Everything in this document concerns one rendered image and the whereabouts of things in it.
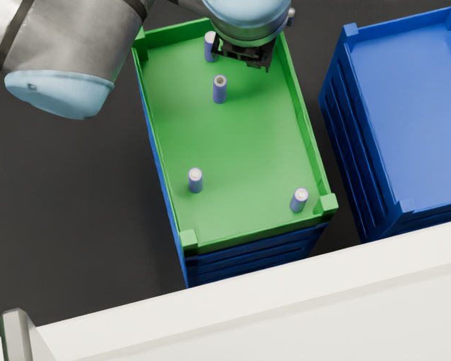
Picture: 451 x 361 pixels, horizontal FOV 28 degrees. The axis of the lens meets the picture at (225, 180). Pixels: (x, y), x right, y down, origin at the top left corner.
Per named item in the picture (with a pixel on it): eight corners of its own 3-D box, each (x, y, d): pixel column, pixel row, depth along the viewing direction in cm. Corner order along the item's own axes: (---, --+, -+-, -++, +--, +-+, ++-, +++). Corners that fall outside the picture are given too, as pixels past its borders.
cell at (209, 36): (216, 29, 118) (215, 49, 125) (202, 32, 118) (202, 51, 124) (220, 41, 118) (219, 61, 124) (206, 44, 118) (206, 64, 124)
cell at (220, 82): (211, 92, 123) (211, 75, 117) (224, 89, 123) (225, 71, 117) (214, 104, 122) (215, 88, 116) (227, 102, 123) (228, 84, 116)
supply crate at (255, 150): (131, 51, 125) (126, 27, 117) (271, 18, 126) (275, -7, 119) (183, 258, 117) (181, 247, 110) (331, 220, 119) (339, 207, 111)
